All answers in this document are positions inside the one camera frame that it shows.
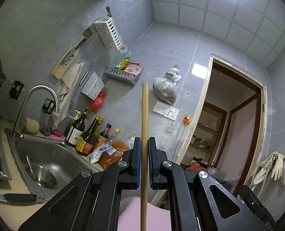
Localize thick wooden chopstick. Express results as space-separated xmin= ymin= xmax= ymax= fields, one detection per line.
xmin=140 ymin=82 xmax=149 ymax=231

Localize steel kitchen sink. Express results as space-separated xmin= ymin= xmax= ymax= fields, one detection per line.
xmin=5 ymin=129 xmax=101 ymax=201

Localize pink floral tablecloth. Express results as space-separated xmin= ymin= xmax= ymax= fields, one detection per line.
xmin=117 ymin=195 xmax=173 ymax=231

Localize white rubber gloves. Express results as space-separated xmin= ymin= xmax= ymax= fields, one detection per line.
xmin=252 ymin=151 xmax=285 ymax=186

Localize dark soy sauce bottle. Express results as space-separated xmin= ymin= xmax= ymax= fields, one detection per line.
xmin=76 ymin=115 xmax=103 ymax=156

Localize wine bottle white label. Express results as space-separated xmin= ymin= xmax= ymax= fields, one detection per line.
xmin=66 ymin=109 xmax=88 ymax=148

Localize wooden shelf unit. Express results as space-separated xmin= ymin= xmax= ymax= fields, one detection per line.
xmin=184 ymin=102 xmax=228 ymax=166

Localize red plastic bag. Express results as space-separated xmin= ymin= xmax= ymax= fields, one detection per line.
xmin=90 ymin=89 xmax=106 ymax=112

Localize steel faucet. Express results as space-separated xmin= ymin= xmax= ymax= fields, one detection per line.
xmin=11 ymin=84 xmax=61 ymax=139

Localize hanging bag of dried goods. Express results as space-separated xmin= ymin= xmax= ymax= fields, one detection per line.
xmin=153 ymin=65 xmax=182 ymax=105

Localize hanging beige cloth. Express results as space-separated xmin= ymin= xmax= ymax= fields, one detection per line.
xmin=52 ymin=60 xmax=85 ymax=129

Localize wooden cutting board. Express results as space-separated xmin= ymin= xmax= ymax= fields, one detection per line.
xmin=51 ymin=27 xmax=93 ymax=80

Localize kitchen knife black handle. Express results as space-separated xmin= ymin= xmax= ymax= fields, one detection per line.
xmin=0 ymin=193 xmax=45 ymax=204

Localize orange wall hook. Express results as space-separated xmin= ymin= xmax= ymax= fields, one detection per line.
xmin=183 ymin=115 xmax=192 ymax=126

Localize white wall socket panel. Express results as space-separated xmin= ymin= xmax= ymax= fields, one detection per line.
xmin=152 ymin=101 xmax=179 ymax=121

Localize white box on wall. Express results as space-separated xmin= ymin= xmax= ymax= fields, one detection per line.
xmin=81 ymin=72 xmax=104 ymax=101

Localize grey wall rack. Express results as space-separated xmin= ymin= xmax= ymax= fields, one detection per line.
xmin=104 ymin=67 xmax=139 ymax=85

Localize white wall basket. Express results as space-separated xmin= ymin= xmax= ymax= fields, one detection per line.
xmin=93 ymin=6 xmax=125 ymax=51

